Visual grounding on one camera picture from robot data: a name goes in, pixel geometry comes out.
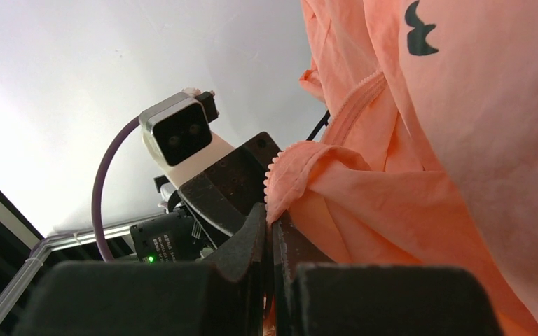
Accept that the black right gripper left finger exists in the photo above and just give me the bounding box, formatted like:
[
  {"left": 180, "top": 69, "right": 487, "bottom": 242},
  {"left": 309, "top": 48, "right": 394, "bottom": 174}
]
[{"left": 13, "top": 203, "right": 265, "bottom": 335}]

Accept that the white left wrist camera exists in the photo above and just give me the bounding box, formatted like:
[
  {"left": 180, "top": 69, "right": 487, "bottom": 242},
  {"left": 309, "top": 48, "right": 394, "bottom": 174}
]
[{"left": 138, "top": 87, "right": 235, "bottom": 189}]

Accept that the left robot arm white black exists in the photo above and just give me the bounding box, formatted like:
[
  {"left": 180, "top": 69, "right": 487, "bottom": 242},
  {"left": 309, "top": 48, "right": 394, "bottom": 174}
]
[{"left": 130, "top": 132, "right": 280, "bottom": 264}]

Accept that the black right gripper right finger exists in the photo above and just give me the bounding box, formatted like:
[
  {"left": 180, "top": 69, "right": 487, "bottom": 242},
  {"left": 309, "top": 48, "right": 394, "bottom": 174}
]
[{"left": 272, "top": 215, "right": 503, "bottom": 335}]

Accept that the salmon pink hooded jacket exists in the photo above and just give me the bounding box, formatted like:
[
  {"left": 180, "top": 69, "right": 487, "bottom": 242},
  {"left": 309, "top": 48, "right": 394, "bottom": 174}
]
[{"left": 265, "top": 1, "right": 538, "bottom": 335}]

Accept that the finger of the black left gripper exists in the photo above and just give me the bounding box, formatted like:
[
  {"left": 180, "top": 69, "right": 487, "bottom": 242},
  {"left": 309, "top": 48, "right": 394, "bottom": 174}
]
[{"left": 178, "top": 132, "right": 280, "bottom": 237}]

